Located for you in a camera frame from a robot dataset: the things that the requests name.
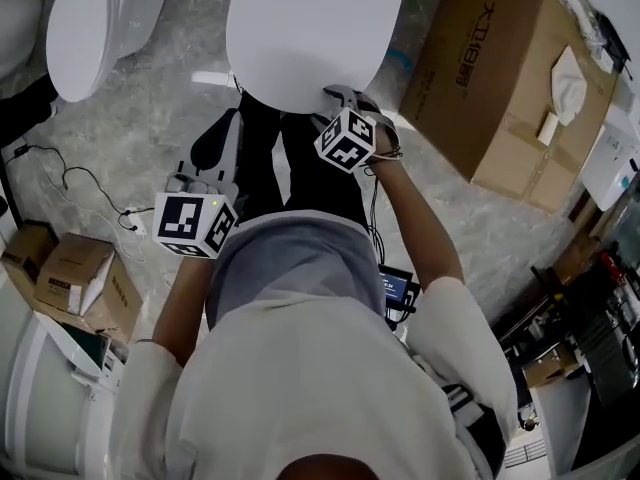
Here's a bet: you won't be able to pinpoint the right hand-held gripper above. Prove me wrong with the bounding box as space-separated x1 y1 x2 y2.
309 83 389 176

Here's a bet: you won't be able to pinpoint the blue hose ring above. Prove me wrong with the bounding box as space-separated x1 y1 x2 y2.
387 46 415 73

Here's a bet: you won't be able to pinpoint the white cable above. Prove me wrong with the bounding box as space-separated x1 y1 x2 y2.
117 208 174 289

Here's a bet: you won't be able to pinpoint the person's left forearm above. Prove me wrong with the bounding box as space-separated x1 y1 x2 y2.
150 254 222 369

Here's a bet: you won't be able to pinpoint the person's right hand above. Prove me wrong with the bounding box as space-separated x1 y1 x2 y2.
372 114 404 165

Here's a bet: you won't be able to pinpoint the large brown cardboard box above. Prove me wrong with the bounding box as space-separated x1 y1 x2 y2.
399 0 620 215

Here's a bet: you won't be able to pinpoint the person's right forearm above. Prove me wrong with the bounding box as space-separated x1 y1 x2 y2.
366 159 467 290

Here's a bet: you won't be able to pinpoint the small white paper piece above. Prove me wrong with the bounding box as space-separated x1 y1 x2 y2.
536 111 560 145

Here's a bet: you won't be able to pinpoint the white ceramic toilet bowl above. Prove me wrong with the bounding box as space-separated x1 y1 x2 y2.
0 0 47 85

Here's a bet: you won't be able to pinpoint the white toilet lid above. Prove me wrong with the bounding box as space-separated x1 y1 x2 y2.
225 0 409 115

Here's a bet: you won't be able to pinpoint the person's grey undershirt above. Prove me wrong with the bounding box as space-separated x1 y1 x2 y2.
204 209 387 330

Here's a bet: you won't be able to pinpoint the crumpled white paper packaging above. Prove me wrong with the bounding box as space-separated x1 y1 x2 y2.
549 44 592 128

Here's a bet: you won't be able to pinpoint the black power adapter with cable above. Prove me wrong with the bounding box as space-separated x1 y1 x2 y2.
12 137 156 232

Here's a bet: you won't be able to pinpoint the white boxy appliance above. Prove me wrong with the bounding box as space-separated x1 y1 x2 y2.
581 121 640 213

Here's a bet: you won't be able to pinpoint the open brown cardboard box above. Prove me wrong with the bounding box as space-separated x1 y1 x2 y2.
33 231 144 345

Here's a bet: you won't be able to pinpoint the person's white shirt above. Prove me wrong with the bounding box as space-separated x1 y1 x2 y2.
108 275 519 480

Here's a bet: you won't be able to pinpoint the black bundled packaging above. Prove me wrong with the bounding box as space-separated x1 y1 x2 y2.
574 2 632 72

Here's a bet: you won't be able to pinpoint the black metal rack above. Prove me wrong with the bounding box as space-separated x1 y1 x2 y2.
492 247 640 409

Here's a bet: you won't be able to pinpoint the black and white waist pack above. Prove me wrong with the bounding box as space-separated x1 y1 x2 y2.
435 380 509 474

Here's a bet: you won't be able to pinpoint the black device with blue screen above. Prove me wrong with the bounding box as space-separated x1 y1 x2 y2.
376 263 422 327

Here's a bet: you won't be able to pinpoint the person's black trousers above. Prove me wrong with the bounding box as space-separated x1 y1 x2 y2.
236 90 372 234

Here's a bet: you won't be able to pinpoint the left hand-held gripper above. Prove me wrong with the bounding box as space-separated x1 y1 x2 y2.
151 108 247 261

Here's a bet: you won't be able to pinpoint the small dark brown cardboard box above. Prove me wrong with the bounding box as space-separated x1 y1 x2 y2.
0 219 60 289

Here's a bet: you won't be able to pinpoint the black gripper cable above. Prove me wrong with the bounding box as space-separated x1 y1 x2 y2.
363 163 387 265

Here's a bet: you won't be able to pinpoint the white toilet with closed lid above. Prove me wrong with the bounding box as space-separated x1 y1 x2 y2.
45 0 175 104

